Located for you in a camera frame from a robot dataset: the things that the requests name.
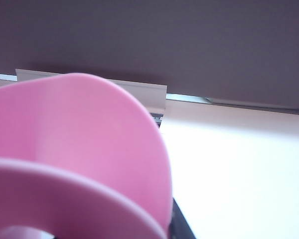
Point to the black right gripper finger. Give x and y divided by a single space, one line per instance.
180 224

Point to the pink plastic watering can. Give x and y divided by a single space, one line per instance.
89 137

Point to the grey fabric desk partition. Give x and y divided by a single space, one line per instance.
164 37

